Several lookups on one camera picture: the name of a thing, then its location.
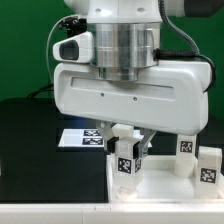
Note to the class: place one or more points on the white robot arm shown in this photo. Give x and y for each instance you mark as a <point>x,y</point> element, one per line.
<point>116,72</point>

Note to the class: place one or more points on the white front rail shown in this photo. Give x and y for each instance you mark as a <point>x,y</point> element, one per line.
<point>155,213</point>

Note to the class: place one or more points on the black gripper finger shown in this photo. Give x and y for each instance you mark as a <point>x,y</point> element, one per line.
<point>105,130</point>
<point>140,149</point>

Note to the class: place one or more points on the white marker sheet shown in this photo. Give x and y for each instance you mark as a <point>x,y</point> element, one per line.
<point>81,138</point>

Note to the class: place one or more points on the white square tabletop tray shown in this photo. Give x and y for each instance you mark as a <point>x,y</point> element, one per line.
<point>156,182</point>

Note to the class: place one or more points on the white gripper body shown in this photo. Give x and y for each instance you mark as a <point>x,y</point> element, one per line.
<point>170,97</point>

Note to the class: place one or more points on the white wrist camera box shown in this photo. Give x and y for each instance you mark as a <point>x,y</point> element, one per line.
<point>77,49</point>

